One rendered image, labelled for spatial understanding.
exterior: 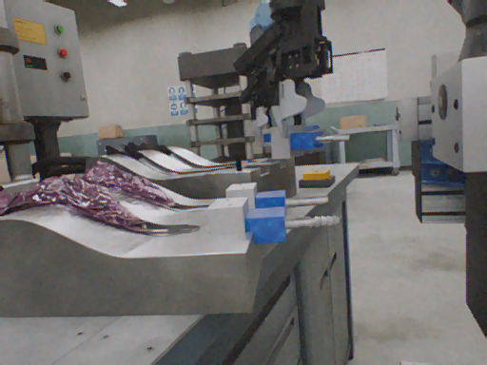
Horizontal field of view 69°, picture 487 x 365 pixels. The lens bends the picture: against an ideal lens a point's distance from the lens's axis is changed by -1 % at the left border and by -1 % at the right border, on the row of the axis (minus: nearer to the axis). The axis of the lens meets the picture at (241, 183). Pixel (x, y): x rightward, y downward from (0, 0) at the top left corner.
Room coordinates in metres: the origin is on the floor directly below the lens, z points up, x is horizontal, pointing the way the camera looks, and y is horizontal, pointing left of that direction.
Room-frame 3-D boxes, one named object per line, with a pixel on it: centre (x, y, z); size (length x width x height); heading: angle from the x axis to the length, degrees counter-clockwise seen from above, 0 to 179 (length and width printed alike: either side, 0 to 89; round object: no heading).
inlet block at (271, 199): (0.47, -0.05, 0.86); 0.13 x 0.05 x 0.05; 82
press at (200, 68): (5.34, 0.02, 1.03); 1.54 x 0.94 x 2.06; 164
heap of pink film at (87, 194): (0.45, 0.23, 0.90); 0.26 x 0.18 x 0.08; 82
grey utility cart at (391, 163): (6.20, -2.20, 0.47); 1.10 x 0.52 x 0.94; 81
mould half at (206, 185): (0.81, 0.15, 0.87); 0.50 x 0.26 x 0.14; 65
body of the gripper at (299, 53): (0.60, -0.11, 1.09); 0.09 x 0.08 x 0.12; 52
